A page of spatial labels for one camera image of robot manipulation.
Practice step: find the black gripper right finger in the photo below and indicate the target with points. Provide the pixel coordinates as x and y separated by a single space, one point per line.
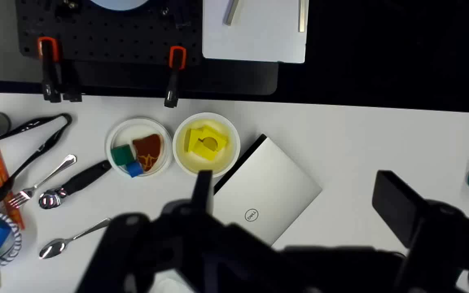
428 228

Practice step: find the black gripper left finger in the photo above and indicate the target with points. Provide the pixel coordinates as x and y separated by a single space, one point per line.
115 264

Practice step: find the silver spoon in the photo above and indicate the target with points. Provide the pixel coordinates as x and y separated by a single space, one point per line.
59 244

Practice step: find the white bowl with toys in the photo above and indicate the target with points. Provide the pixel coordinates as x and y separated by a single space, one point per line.
139 148

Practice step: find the silver fork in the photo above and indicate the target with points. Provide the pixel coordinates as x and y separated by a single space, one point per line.
29 192

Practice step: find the bowl with yellow block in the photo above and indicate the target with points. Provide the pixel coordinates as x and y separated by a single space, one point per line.
206 140

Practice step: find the silver Dell laptop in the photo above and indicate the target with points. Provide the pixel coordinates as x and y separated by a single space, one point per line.
265 192

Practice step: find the black perforated mounting board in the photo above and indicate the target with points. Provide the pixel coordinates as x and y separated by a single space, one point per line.
129 51

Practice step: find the right orange black clamp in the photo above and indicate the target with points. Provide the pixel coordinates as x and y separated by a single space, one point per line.
177 62

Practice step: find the orange black clamp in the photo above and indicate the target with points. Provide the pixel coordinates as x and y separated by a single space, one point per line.
177 62
50 56

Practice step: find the left orange black clamp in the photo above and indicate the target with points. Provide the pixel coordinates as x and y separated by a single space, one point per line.
50 56

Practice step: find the white paper pad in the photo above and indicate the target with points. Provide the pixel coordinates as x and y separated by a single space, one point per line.
255 30

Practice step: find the black handled spoon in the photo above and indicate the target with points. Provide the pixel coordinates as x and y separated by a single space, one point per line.
55 197

